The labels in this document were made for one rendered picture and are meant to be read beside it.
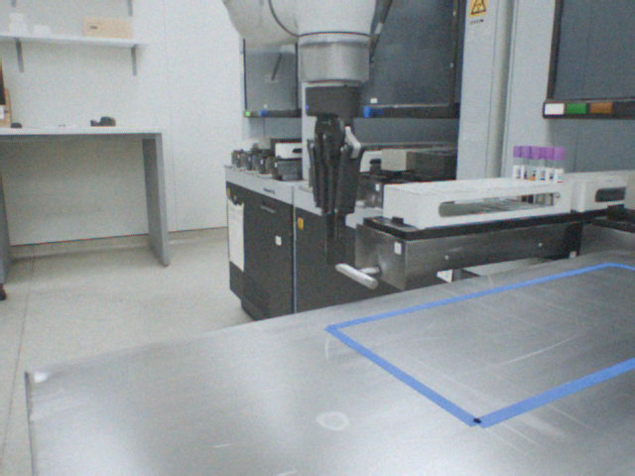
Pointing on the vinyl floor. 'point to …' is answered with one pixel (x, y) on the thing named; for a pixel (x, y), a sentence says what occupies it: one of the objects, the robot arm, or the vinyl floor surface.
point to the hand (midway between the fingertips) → (333, 239)
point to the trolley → (368, 387)
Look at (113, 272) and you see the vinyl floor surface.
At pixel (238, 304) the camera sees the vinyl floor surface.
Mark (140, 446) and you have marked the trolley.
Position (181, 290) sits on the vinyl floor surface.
